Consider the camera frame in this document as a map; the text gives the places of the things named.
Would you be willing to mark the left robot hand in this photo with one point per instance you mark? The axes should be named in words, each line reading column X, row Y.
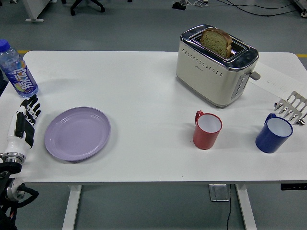
column 15, row 143

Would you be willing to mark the purple plate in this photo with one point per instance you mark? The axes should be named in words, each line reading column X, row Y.
column 76, row 134

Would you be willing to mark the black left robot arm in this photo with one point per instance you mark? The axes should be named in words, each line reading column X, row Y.
column 9, row 167

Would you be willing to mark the blue label drink bottle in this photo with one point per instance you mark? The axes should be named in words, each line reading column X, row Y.
column 21, row 76

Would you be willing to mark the white table leg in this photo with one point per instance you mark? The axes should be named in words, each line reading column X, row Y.
column 244, row 206
column 72, row 206

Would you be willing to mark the white desk foot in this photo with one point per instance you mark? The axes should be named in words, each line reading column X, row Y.
column 38, row 9

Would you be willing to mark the black office chair base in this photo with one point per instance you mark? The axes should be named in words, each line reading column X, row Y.
column 79, row 4

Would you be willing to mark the red mug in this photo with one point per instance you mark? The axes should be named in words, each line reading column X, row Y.
column 204, row 139

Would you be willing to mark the cream and chrome toaster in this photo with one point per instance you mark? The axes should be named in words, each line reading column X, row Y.
column 204, row 81

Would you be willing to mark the silver box under table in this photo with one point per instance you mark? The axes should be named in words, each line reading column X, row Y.
column 218, row 192

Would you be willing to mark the black floor adapter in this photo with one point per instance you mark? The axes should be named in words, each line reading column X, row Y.
column 178, row 6

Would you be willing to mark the brown bread slice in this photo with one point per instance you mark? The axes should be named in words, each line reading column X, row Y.
column 213, row 43

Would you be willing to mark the blue mug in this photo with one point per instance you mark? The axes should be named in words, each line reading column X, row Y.
column 266, row 141

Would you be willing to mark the white paper sheet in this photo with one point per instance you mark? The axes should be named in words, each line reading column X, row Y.
column 273, row 76

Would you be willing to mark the black table control panel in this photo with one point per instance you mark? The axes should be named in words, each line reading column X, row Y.
column 293, row 187

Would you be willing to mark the silver metal toast rack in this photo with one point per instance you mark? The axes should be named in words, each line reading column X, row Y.
column 295, row 100

